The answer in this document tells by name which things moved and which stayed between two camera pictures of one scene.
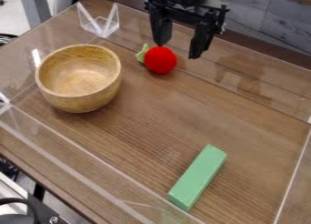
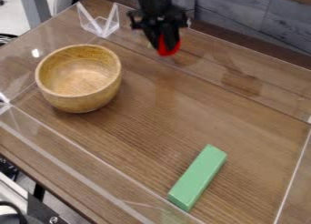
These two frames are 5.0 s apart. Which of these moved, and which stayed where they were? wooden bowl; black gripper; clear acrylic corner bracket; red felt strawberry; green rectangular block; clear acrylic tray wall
Moved: red felt strawberry; black gripper
Stayed: clear acrylic tray wall; green rectangular block; clear acrylic corner bracket; wooden bowl
